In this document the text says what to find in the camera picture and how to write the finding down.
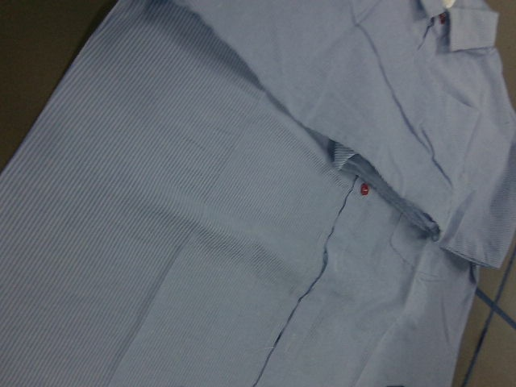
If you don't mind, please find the light blue striped shirt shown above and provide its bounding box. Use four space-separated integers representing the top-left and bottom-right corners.
1 1 515 386

